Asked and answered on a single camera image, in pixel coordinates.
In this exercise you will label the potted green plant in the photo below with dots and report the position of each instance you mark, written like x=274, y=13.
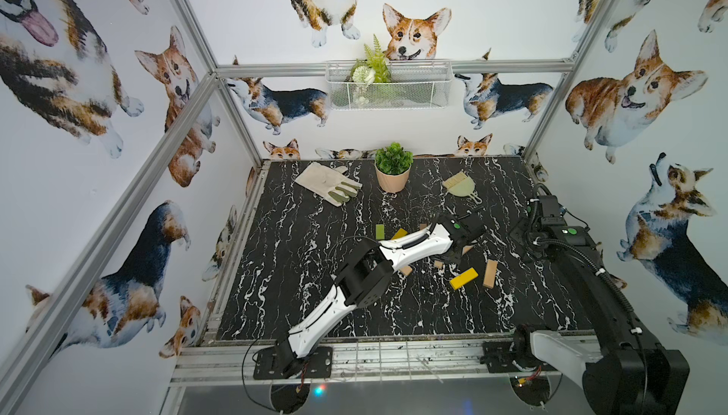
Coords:
x=393, y=164

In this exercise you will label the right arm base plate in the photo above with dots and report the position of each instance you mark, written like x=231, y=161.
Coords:
x=499, y=357

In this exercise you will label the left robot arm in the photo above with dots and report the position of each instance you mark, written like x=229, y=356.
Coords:
x=364, y=277

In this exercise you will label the fern with white flower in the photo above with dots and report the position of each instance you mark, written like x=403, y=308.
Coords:
x=374, y=69

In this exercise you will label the slanted yellow block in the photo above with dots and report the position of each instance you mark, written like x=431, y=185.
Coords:
x=461, y=280

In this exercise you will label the white wire basket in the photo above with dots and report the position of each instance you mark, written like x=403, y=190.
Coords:
x=415, y=85

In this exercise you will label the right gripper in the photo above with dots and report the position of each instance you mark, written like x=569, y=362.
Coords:
x=518, y=234

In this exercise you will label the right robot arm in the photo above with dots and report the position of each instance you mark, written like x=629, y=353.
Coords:
x=629, y=371

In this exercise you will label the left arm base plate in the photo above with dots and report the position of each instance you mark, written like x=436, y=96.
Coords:
x=274, y=363

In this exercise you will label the green block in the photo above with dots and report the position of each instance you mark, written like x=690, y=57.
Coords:
x=380, y=232

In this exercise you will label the aluminium front rail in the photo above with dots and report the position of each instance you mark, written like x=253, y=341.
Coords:
x=388, y=359

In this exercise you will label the beige work glove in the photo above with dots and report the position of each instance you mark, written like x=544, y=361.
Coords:
x=332, y=185

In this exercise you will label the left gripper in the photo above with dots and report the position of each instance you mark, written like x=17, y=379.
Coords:
x=475, y=234

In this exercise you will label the green dustpan brush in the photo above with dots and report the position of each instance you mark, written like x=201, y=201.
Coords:
x=462, y=186

